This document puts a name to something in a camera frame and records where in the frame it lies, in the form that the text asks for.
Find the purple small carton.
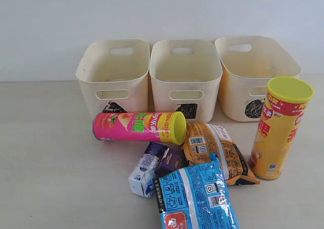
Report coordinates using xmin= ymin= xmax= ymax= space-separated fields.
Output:
xmin=155 ymin=148 xmax=188 ymax=177

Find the cream plastic bin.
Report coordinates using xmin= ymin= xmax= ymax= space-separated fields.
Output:
xmin=149 ymin=40 xmax=223 ymax=123
xmin=215 ymin=36 xmax=301 ymax=122
xmin=75 ymin=39 xmax=150 ymax=118

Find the white blue milk carton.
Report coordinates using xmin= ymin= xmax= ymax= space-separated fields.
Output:
xmin=129 ymin=142 xmax=168 ymax=198

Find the right cream plastic bin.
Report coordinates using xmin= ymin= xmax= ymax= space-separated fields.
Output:
xmin=215 ymin=36 xmax=301 ymax=122

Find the middle cream plastic bin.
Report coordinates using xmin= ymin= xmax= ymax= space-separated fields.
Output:
xmin=149 ymin=40 xmax=223 ymax=123

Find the blue noodle packet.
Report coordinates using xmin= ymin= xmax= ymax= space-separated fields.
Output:
xmin=153 ymin=154 xmax=239 ymax=229

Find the orange noodle packet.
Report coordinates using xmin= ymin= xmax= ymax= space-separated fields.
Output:
xmin=181 ymin=123 xmax=260 ymax=185

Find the pink chip can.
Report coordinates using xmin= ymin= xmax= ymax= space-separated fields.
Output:
xmin=92 ymin=111 xmax=187 ymax=145

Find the yellow chip can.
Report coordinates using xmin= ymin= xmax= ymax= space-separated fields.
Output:
xmin=249 ymin=77 xmax=314 ymax=180

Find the left cream plastic bin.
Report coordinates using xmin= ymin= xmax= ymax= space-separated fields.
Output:
xmin=75 ymin=39 xmax=150 ymax=118

